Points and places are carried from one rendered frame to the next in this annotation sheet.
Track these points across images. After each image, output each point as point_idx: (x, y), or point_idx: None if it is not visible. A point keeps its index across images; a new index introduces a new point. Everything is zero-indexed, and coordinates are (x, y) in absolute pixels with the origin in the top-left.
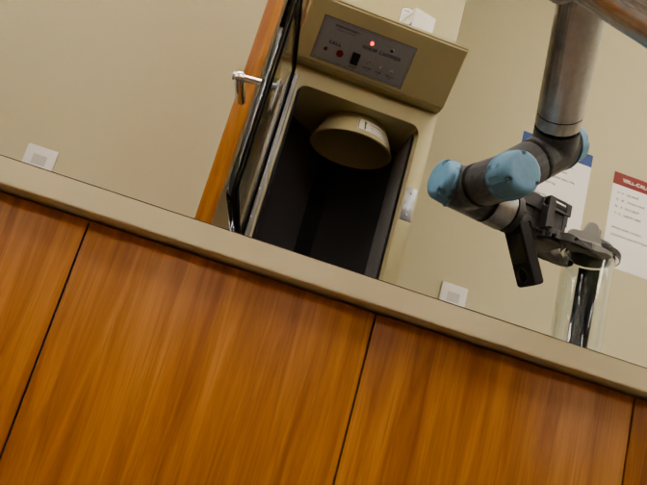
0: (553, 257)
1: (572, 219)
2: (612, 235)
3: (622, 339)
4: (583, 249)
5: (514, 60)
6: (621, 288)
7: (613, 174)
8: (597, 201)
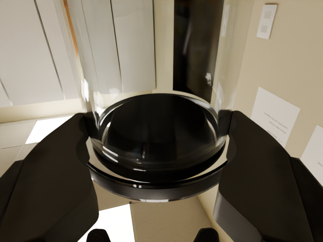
0: (232, 164)
1: (315, 147)
2: (286, 127)
3: (295, 47)
4: (27, 173)
5: None
6: (288, 88)
7: None
8: (292, 153)
